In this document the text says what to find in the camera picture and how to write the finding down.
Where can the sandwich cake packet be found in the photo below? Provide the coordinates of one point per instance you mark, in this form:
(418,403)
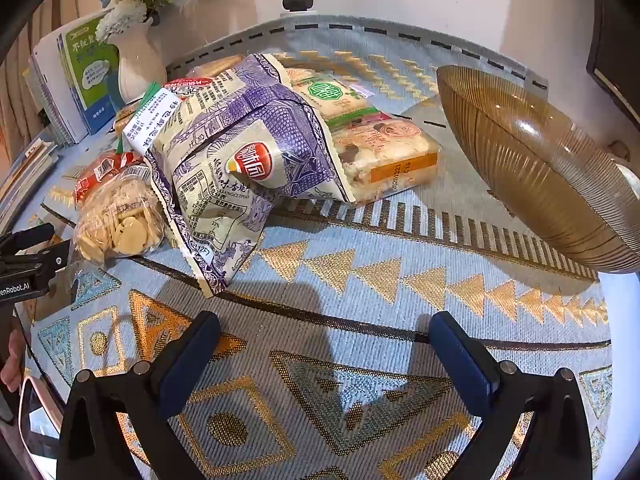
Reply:
(390,155)

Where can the stack of flat books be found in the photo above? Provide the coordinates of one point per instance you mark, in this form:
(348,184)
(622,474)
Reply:
(25,170)

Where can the white ribbed vase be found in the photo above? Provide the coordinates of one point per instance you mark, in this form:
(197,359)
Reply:
(137,65)

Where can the black pipe clamp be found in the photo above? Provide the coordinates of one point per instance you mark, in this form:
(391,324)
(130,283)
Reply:
(297,1)

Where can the pink-edged smartphone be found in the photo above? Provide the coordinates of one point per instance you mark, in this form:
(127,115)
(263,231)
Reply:
(40,425)

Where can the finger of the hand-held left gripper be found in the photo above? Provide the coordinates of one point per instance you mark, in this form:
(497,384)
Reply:
(27,240)
(40,260)

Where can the green label cracker packet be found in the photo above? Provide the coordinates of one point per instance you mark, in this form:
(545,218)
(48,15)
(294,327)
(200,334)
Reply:
(330,97)

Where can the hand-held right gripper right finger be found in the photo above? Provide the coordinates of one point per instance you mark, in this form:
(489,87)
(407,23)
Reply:
(465,355)

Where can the round cracker bag red label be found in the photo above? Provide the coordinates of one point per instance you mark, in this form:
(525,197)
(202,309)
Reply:
(120,220)

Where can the layered biscuit packet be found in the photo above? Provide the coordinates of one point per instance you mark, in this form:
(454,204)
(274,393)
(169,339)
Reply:
(215,66)

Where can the white packet green edges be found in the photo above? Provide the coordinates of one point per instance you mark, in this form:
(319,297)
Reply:
(150,120)

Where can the wooden cabinet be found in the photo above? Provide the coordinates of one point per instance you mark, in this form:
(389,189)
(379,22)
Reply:
(617,60)

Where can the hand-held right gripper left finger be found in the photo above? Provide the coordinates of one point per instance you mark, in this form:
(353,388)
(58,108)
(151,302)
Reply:
(190,355)

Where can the person's left hand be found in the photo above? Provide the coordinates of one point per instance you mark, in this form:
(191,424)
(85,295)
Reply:
(12,360)

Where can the blue gold patterned tablecloth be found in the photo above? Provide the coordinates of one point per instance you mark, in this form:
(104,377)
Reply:
(350,280)

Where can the green cover book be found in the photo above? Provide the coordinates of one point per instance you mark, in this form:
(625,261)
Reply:
(85,70)

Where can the purple patterned snack bag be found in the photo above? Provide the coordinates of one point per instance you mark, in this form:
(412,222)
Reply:
(240,125)

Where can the red topped snack packet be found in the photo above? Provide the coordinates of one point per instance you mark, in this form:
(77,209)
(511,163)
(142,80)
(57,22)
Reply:
(192,84)

